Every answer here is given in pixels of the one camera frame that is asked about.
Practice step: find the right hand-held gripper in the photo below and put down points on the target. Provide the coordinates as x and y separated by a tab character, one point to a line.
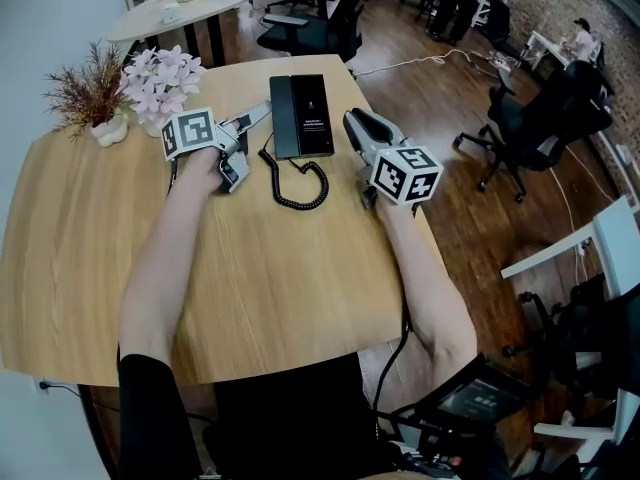
407	173

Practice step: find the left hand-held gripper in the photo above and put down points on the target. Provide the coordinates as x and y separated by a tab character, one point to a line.
192	133

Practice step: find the black telephone handset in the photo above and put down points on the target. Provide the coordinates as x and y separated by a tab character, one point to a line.
285	118

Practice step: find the person's right forearm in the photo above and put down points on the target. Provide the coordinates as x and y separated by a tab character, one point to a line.
425	278

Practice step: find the person's left forearm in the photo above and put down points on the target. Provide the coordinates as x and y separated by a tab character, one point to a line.
160	268

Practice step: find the person's left hand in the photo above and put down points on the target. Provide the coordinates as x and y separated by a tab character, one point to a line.
202	168

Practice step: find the pink flower bouquet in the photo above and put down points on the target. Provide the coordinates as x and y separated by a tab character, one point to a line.
160	83

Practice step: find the clear glass vase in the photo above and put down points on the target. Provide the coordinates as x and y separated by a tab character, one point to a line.
151	128

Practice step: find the white oval table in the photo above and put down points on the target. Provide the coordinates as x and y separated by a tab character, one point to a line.
200	15

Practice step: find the small white box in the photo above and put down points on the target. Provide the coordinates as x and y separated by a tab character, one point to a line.
171	14

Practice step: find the white knobby vase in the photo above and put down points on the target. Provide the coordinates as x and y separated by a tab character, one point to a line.
110	130

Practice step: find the brown dried plant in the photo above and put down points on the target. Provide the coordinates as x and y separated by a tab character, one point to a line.
90	85

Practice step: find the white desk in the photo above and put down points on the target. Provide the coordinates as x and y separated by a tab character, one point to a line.
542	43

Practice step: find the light blue top table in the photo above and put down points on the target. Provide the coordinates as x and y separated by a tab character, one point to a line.
617	238

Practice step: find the black screen device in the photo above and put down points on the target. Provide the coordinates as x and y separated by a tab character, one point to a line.
475	390

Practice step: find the person's black clothing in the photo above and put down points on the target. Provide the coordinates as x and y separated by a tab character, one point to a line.
280	428

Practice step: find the black waist rig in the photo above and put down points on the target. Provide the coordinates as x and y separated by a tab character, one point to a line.
430	443

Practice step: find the white wall outlet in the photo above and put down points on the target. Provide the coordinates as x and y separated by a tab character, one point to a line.
44	385

